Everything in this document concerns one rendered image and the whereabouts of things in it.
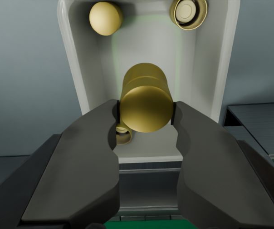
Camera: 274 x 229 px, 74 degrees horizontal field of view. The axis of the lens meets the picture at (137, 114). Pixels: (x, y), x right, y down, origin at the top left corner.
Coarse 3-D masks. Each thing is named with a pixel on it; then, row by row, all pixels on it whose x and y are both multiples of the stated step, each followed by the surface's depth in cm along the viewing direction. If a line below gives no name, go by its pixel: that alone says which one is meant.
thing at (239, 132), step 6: (228, 126) 27; (234, 126) 27; (240, 126) 26; (234, 132) 25; (240, 132) 25; (246, 132) 25; (240, 138) 24; (246, 138) 24; (252, 138) 24; (252, 144) 23; (258, 144) 23; (258, 150) 22
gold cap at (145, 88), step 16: (144, 64) 14; (128, 80) 12; (144, 80) 11; (160, 80) 12; (128, 96) 11; (144, 96) 11; (160, 96) 11; (128, 112) 11; (144, 112) 11; (160, 112) 11; (144, 128) 12; (160, 128) 12
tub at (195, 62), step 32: (64, 0) 17; (96, 0) 19; (128, 0) 21; (160, 0) 23; (224, 0) 17; (64, 32) 18; (96, 32) 25; (128, 32) 25; (160, 32) 25; (192, 32) 25; (224, 32) 18; (96, 64) 25; (128, 64) 27; (160, 64) 27; (192, 64) 27; (224, 64) 20; (96, 96) 25; (192, 96) 29; (128, 160) 27; (160, 160) 27
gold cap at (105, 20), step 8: (96, 8) 20; (104, 8) 20; (112, 8) 19; (120, 8) 23; (96, 16) 20; (104, 16) 20; (112, 16) 20; (120, 16) 21; (96, 24) 20; (104, 24) 20; (112, 24) 20; (120, 24) 22; (104, 32) 21; (112, 32) 21
